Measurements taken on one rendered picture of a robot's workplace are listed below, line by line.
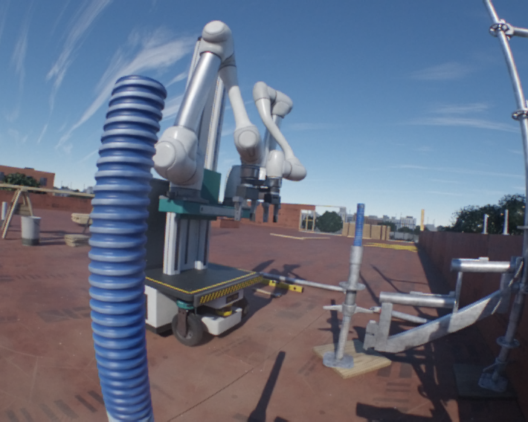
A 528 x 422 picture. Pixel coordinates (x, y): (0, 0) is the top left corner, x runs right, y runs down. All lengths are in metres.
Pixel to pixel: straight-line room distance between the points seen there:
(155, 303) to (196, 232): 0.55
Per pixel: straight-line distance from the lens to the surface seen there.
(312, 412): 1.04
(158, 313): 1.34
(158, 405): 1.02
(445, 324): 1.23
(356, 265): 1.18
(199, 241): 1.63
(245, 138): 0.99
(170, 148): 0.99
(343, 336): 1.28
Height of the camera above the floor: 0.68
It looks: 1 degrees up
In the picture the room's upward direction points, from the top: 5 degrees clockwise
